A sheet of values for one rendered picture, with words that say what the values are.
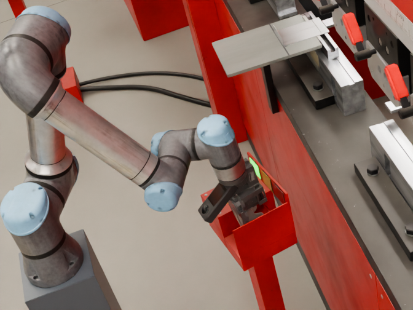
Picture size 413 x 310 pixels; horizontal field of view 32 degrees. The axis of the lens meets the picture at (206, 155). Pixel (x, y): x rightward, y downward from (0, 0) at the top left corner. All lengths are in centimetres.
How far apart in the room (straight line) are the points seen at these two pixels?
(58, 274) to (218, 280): 103
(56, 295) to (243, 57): 78
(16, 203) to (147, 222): 134
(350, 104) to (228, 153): 41
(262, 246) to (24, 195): 59
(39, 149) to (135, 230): 133
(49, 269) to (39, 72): 55
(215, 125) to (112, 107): 217
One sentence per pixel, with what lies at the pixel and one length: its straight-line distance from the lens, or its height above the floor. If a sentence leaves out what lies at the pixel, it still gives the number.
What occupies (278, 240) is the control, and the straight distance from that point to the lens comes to 186.
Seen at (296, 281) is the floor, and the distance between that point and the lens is 268.
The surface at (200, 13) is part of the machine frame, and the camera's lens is 290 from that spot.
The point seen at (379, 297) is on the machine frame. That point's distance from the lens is 164.
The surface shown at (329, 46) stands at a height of 99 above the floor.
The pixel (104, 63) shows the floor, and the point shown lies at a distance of 413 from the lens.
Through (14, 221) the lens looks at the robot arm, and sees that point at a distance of 174.
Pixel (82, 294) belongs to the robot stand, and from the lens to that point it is 187.
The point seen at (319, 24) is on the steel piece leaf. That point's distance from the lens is 205.
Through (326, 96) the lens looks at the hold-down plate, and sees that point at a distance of 194.
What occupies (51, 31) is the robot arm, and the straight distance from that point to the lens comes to 157.
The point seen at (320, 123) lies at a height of 88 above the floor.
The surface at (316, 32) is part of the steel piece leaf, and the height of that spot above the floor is 100.
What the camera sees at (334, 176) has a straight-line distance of 175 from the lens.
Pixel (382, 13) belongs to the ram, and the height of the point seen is 136.
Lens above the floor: 207
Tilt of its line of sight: 39 degrees down
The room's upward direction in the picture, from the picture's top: 16 degrees counter-clockwise
